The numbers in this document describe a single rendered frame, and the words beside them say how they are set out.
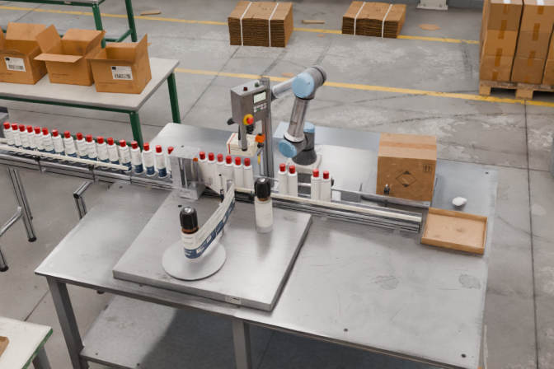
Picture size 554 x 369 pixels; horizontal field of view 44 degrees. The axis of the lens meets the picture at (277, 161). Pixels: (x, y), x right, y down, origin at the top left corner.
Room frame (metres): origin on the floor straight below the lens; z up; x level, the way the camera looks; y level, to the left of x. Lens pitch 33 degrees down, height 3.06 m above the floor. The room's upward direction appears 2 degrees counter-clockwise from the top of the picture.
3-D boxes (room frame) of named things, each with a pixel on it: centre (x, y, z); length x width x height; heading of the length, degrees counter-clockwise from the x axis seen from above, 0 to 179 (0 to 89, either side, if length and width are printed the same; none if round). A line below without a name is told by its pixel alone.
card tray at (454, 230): (2.66, -0.88, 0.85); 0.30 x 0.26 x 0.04; 70
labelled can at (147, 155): (3.23, 0.73, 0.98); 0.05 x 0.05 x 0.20
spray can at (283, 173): (2.97, -0.03, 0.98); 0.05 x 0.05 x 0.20
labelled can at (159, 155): (3.21, 0.65, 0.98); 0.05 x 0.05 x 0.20
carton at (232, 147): (3.44, 0.20, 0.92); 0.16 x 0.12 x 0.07; 73
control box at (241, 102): (3.11, 0.13, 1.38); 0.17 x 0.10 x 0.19; 125
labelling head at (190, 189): (3.05, 0.48, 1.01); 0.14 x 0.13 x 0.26; 70
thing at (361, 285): (2.86, -0.03, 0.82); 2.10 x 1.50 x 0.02; 70
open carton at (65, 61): (4.77, 1.49, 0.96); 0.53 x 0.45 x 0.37; 165
